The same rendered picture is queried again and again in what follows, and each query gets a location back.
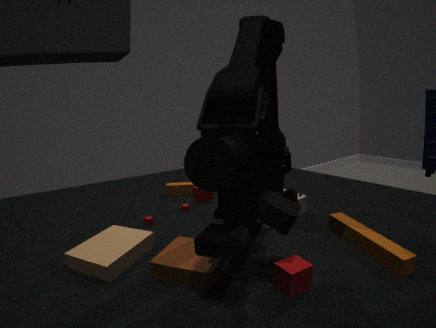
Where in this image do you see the orange-brown long bar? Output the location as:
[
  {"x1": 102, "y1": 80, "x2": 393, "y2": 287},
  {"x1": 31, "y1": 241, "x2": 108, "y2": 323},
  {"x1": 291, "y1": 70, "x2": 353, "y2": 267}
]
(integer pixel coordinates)
[
  {"x1": 328, "y1": 212, "x2": 417, "y2": 278},
  {"x1": 166, "y1": 182, "x2": 195, "y2": 195}
]

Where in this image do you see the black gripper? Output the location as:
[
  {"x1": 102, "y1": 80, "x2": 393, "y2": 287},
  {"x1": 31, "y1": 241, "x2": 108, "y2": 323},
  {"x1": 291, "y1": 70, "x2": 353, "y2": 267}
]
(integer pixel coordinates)
[{"x1": 194, "y1": 172, "x2": 263, "y2": 272}]

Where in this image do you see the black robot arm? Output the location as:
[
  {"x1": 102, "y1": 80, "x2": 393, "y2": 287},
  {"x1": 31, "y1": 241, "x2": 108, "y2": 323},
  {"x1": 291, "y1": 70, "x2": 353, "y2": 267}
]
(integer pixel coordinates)
[{"x1": 184, "y1": 15, "x2": 302, "y2": 235}]

